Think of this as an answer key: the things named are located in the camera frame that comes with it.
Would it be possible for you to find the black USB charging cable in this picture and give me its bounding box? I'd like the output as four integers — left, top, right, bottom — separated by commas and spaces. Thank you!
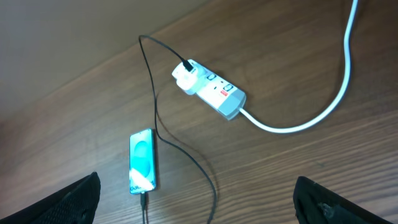
137, 34, 218, 224

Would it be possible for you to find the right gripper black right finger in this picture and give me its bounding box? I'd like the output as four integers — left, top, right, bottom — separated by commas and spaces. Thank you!
293, 176, 392, 224

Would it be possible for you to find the white USB charger plug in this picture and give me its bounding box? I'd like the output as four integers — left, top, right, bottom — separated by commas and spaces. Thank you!
172, 59, 200, 95

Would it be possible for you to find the white power strip cord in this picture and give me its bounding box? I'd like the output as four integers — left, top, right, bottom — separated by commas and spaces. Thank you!
238, 0, 359, 134

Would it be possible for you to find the white power extension strip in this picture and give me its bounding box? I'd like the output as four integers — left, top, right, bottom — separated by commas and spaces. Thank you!
188, 59, 246, 121

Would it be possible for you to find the blue screen Galaxy smartphone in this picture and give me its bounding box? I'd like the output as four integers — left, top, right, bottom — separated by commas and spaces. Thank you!
129, 129, 157, 195

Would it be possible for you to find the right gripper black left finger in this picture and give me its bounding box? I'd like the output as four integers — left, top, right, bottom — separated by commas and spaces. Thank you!
1, 172, 101, 224

